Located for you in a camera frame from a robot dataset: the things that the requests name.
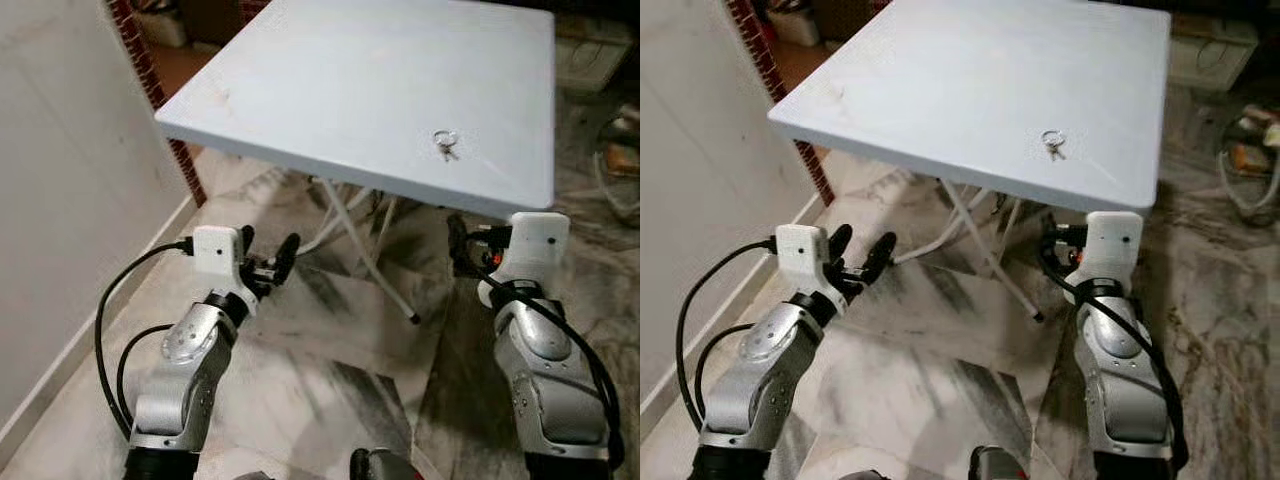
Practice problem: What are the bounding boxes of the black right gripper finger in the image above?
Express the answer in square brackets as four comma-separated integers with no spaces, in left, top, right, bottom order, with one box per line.
[446,212,471,279]
[1040,225,1063,287]

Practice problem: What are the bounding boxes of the white folding table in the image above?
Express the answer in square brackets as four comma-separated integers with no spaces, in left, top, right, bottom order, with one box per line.
[155,0,557,326]
[767,0,1172,323]

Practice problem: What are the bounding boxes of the small orange object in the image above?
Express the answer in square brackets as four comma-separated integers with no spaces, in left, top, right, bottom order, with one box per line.
[1230,143,1271,176]

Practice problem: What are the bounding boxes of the robot right leg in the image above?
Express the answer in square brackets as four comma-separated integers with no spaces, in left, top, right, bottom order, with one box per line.
[968,445,1031,480]
[348,448,426,480]

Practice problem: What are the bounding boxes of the white storage box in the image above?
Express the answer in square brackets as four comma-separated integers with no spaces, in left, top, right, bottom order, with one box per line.
[1168,15,1259,93]
[556,15,633,93]

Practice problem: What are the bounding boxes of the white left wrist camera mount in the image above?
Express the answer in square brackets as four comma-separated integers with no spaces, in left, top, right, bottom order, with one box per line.
[190,225,259,319]
[774,223,847,317]

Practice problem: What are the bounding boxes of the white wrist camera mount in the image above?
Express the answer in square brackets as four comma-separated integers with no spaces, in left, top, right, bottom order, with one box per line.
[190,225,259,319]
[774,223,847,317]
[1065,210,1145,306]
[476,211,572,309]

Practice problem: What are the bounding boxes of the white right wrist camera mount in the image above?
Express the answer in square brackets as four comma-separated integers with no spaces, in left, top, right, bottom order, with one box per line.
[1065,210,1145,306]
[476,211,572,309]

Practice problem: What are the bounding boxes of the white hose loop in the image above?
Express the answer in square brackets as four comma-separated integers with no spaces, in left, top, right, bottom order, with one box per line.
[1215,130,1280,216]
[592,150,641,221]

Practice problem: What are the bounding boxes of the short black left arm cable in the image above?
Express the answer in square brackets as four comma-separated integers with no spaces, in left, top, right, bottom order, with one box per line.
[115,322,173,426]
[694,322,753,421]

